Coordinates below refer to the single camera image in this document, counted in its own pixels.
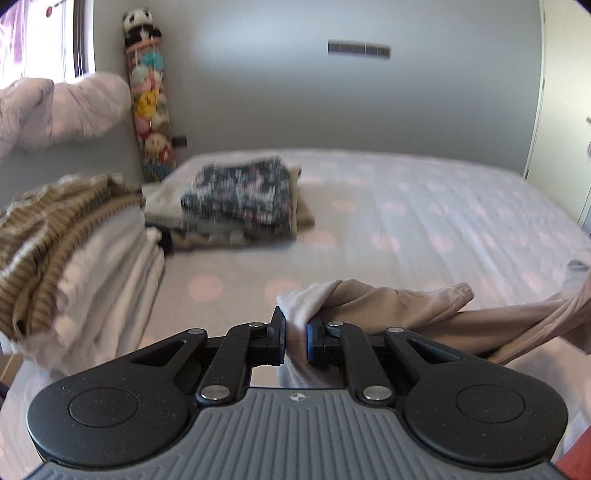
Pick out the pink white duvet heap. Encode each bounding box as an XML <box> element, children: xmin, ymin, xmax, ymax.
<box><xmin>1</xmin><ymin>72</ymin><xmax>132</xmax><ymax>157</ymax></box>

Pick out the wall air vent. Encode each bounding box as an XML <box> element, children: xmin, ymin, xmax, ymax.
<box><xmin>328</xmin><ymin>40</ymin><xmax>392</xmax><ymax>59</ymax></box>

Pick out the white door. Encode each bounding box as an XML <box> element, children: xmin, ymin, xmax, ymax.
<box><xmin>525</xmin><ymin>1</ymin><xmax>590</xmax><ymax>226</ymax></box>

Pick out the brown striped folded garment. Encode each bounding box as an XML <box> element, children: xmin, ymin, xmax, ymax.
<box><xmin>1</xmin><ymin>174</ymin><xmax>144</xmax><ymax>341</ymax></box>

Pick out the hanging plush toy organizer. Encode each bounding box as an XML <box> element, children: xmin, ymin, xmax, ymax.
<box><xmin>125</xmin><ymin>37</ymin><xmax>176</xmax><ymax>182</ymax></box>

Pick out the tan folded garment under stack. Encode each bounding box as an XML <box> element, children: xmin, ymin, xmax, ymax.
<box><xmin>142</xmin><ymin>167</ymin><xmax>315</xmax><ymax>254</ymax></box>

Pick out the dark floral folded garment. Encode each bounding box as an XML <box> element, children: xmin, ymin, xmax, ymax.
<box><xmin>180</xmin><ymin>156</ymin><xmax>298</xmax><ymax>236</ymax></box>

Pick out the panda plush toy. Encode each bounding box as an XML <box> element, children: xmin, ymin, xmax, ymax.
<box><xmin>122</xmin><ymin>7</ymin><xmax>162</xmax><ymax>48</ymax></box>

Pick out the beige long-sleeve shirt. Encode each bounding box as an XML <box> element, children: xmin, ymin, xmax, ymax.
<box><xmin>276</xmin><ymin>259</ymin><xmax>590</xmax><ymax>388</ymax></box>

